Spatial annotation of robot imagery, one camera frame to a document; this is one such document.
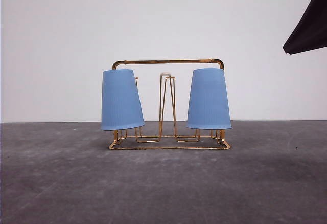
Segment gold wire cup rack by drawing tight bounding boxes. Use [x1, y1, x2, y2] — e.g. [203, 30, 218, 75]
[109, 59, 231, 150]

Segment blue ribbed cup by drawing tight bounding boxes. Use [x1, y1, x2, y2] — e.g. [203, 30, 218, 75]
[188, 68, 232, 129]
[101, 69, 145, 130]

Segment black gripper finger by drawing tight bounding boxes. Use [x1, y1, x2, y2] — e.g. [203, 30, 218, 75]
[283, 0, 327, 55]

